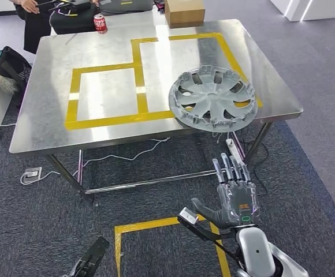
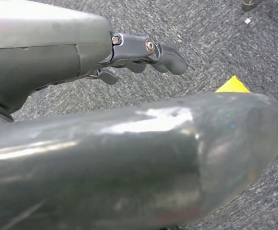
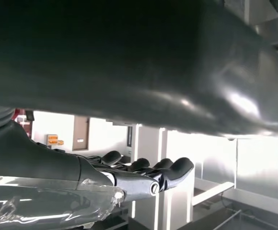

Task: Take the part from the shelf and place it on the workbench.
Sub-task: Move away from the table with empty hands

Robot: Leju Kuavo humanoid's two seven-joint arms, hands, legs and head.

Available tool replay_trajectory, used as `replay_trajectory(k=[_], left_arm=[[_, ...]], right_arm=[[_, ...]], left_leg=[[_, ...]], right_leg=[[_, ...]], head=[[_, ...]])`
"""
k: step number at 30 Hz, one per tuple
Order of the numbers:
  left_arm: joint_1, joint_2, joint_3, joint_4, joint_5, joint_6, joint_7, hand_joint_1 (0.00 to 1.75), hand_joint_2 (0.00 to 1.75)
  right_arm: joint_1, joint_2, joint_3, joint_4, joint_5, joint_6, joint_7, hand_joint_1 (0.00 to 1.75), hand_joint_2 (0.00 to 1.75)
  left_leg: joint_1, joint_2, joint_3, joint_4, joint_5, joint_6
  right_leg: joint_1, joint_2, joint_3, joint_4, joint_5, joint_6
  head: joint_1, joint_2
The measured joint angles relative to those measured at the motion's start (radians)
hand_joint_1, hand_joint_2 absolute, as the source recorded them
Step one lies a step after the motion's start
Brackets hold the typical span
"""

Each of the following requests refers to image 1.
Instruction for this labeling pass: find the black backpack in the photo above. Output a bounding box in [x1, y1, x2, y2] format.
[0, 46, 33, 96]

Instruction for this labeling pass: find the yellow tape on workbench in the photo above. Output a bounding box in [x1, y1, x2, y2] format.
[64, 32, 263, 132]

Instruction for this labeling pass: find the black flat device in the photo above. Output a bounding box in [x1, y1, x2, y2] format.
[36, 0, 90, 12]

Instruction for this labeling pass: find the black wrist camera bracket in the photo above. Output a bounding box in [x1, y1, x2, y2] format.
[178, 218, 242, 265]

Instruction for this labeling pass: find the white lit plinth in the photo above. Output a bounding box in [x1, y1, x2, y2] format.
[270, 0, 335, 23]

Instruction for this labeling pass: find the grey plastic wheel hubcap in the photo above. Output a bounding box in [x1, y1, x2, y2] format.
[168, 65, 259, 134]

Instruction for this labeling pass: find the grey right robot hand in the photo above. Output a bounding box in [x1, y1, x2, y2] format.
[190, 152, 260, 229]

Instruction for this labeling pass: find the grey laptop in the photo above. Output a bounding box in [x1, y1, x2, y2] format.
[100, 0, 155, 14]

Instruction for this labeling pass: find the black carrying case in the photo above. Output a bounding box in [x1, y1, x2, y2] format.
[49, 3, 98, 35]

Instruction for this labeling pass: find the silver floor outlet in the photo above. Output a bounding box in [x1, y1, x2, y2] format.
[21, 167, 42, 186]

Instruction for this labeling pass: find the white floor cable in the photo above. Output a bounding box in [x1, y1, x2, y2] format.
[21, 137, 171, 186]

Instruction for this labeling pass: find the red cola can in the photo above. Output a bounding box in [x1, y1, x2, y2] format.
[93, 14, 108, 35]

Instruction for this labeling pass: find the brown cardboard box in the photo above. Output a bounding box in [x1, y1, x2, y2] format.
[164, 0, 206, 29]

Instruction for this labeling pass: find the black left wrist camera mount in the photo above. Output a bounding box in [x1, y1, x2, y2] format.
[62, 236, 110, 277]

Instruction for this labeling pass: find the person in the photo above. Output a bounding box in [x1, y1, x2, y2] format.
[10, 0, 52, 54]

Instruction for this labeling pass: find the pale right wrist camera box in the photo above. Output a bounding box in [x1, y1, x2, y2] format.
[178, 207, 200, 226]

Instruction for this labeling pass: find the yellow floor tape outline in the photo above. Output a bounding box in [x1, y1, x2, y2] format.
[114, 215, 231, 277]

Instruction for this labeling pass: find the stainless steel workbench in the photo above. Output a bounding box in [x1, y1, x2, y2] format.
[9, 19, 304, 201]

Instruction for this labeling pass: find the beige fur pompom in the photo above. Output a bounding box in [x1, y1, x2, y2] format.
[0, 74, 19, 95]

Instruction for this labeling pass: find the black cable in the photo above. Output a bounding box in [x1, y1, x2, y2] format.
[237, 137, 269, 194]

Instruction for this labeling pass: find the white laminate table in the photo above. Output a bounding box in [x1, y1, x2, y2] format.
[50, 8, 168, 37]

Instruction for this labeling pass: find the white power strip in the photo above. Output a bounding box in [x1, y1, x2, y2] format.
[225, 138, 245, 163]

